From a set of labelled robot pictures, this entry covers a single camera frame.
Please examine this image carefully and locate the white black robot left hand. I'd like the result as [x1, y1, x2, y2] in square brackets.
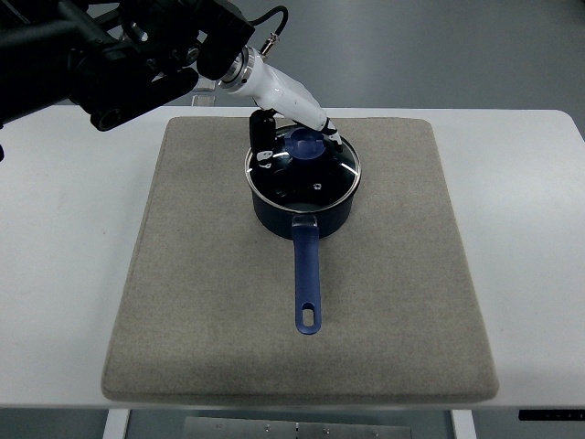
[219, 47, 344, 172]

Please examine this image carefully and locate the glass pot lid blue knob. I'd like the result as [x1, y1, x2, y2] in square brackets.
[245, 125, 361, 212]

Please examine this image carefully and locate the dark pot blue handle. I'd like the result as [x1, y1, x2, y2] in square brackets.
[250, 184, 357, 335]

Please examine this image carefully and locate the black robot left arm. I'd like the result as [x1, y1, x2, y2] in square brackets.
[1, 1, 261, 132]

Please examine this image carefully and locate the lower metal floor plate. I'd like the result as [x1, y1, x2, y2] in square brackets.
[191, 94, 216, 107]

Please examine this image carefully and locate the beige felt mat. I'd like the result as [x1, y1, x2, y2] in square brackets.
[101, 117, 499, 405]

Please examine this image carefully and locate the white left table leg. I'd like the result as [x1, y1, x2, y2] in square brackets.
[102, 409, 131, 439]

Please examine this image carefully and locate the white table leg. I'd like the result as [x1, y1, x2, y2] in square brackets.
[451, 410, 477, 439]
[102, 409, 131, 439]

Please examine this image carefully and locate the white right table leg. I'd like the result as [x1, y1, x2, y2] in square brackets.
[451, 410, 477, 439]

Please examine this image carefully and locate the black table control panel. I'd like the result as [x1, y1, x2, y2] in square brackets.
[518, 409, 585, 422]

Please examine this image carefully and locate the metal table base plate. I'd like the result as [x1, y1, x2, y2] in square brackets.
[183, 416, 412, 439]

